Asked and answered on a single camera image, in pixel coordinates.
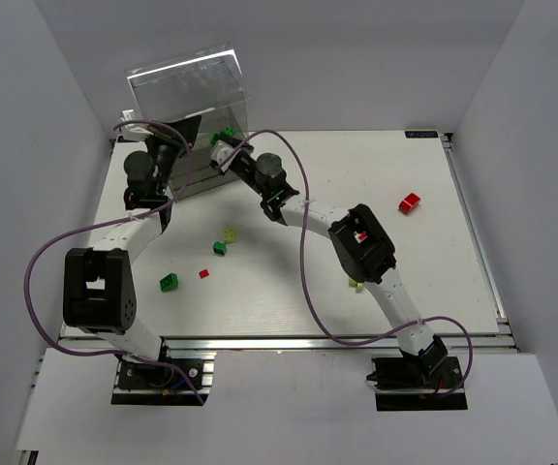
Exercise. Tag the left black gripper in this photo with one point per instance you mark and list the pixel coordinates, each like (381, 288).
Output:
(171, 134)

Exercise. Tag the green long lego brick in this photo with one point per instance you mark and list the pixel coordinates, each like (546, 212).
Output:
(214, 138)
(229, 132)

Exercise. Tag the clear plastic drawer container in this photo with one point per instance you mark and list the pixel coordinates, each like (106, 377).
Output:
(199, 94)

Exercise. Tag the green small lego brick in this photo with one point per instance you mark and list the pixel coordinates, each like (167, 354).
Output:
(219, 248)

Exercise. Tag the green long lego brick front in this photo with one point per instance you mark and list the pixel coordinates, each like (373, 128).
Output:
(214, 138)

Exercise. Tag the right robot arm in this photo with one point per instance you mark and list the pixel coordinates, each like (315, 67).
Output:
(363, 248)

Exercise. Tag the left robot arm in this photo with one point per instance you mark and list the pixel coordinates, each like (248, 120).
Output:
(99, 293)

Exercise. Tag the yellow square lego brick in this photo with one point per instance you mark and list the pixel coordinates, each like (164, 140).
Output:
(229, 235)

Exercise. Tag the green square lego brick left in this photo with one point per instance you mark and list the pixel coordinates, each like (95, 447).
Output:
(169, 283)

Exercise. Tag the yellow lego brick right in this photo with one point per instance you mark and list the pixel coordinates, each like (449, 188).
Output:
(357, 286)

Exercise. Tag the large red lego brick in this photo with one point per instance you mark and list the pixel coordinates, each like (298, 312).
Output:
(409, 203)

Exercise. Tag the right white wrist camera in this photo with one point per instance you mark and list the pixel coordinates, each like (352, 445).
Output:
(221, 156)

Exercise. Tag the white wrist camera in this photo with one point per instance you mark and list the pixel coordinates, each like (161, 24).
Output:
(221, 156)
(132, 131)

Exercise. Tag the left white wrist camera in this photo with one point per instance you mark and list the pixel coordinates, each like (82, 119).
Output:
(132, 131)

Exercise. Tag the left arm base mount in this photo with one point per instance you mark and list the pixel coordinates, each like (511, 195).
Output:
(183, 379)

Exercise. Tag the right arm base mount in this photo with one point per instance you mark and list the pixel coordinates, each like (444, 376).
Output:
(399, 387)

